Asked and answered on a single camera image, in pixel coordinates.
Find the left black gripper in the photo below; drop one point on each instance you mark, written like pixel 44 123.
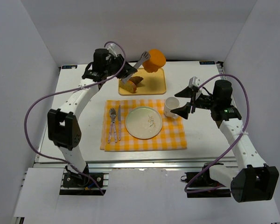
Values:
pixel 121 66

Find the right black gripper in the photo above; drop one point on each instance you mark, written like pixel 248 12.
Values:
pixel 192 102

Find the metal serving tongs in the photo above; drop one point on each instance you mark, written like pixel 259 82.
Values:
pixel 144 57

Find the tall orange round cake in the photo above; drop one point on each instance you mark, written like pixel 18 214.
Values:
pixel 156 61

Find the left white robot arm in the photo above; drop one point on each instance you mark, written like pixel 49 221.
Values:
pixel 63 127

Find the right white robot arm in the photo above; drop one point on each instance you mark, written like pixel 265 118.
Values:
pixel 255 180

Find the sliced bread loaf piece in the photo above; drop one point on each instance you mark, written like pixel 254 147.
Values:
pixel 128 86

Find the brown chocolate croissant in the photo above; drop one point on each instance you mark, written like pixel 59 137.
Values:
pixel 136 79

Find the white mug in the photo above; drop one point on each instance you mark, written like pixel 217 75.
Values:
pixel 171 103

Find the yellow serving tray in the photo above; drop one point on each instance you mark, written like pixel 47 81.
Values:
pixel 152 84

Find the yellow checkered cloth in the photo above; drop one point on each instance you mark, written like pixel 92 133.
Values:
pixel 171 137

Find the pale green ceramic plate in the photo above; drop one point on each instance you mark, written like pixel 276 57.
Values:
pixel 143 122

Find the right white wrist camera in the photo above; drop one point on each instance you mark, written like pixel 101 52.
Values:
pixel 194 82

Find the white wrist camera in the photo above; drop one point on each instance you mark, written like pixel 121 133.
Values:
pixel 194 82
pixel 111 48

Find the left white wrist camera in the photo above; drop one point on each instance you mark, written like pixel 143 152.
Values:
pixel 111 48

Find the pink handled fork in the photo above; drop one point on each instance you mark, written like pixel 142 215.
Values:
pixel 110 132

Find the pink handled knife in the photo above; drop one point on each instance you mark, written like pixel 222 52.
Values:
pixel 119 121

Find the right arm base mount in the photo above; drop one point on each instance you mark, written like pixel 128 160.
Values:
pixel 204 181

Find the aluminium frame rail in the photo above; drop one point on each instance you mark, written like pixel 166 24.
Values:
pixel 195 164

